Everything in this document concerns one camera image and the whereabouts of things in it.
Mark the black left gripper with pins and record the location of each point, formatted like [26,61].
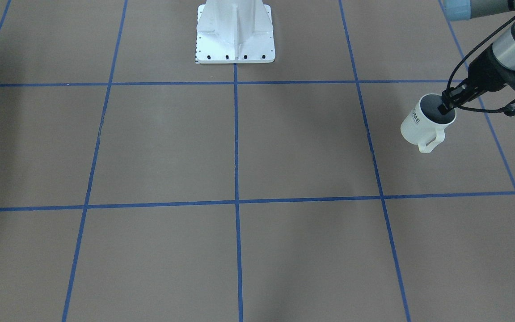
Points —
[482,70]

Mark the white mug with handle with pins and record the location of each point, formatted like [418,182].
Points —
[426,123]

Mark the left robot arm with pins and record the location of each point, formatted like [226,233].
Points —
[502,39]

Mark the white metal stand base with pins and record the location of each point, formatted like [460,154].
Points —
[234,32]

